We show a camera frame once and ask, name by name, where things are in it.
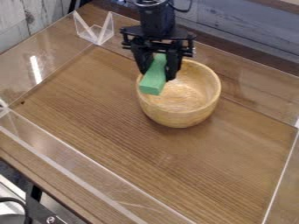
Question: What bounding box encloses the clear acrylic front wall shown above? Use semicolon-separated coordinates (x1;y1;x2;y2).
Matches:
0;99;195;224

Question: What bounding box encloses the clear acrylic corner bracket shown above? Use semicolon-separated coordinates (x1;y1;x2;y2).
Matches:
73;11;115;46

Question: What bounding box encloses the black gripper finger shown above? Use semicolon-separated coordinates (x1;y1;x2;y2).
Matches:
165;49;183;81
131;44;154;74

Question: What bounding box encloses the brown wooden bowl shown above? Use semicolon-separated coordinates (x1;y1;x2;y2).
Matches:
137;59;222;128

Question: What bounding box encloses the black cable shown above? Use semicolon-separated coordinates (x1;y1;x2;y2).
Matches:
0;197;34;224

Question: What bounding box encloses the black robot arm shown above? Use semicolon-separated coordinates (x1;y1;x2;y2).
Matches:
121;0;197;81

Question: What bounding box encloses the green rectangular block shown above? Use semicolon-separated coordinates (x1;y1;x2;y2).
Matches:
138;53;167;95

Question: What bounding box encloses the black metal table clamp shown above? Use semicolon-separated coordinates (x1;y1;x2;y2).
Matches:
26;185;71;224

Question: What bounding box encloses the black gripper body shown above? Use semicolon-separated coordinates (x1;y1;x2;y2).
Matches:
119;25;197;57

